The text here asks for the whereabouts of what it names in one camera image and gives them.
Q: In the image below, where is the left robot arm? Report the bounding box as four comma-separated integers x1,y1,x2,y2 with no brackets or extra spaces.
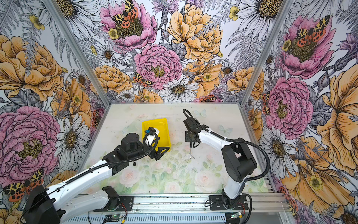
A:
21,130,170,224

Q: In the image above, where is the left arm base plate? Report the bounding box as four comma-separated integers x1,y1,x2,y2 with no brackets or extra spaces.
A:
94,196,134,212

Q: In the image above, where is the aluminium corner post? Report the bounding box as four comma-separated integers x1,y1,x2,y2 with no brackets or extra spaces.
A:
44,1,111,109
240,0,294,107

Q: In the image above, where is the right green circuit board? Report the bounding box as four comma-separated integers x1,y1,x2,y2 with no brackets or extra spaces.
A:
230,211,243,219

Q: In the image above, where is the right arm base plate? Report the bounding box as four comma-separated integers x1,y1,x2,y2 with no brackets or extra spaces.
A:
209,195,249,211

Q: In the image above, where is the left green circuit board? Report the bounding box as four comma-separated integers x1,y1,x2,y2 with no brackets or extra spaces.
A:
103,215,126,223

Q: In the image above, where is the right aluminium corner post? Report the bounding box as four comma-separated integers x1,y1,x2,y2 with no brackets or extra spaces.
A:
240,0,294,107

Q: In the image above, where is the green circuit board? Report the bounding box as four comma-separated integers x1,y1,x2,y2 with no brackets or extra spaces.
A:
230,211,243,219
103,215,126,223

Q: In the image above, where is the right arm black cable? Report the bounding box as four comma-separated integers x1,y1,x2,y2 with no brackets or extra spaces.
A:
182,109,271,183

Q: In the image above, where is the aluminium front rail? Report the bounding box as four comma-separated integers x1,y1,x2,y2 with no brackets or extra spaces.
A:
67,193,290,215

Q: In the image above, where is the white vented cable duct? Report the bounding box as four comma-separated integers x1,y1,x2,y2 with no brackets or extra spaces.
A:
65,213,227,224

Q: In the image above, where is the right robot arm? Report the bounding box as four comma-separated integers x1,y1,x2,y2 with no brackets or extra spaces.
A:
183,118,257,209

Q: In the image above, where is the left aluminium corner post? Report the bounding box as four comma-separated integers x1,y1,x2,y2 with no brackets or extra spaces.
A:
44,1,111,109

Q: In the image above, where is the yellow plastic bin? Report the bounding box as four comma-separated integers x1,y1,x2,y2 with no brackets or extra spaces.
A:
142,119,172,151

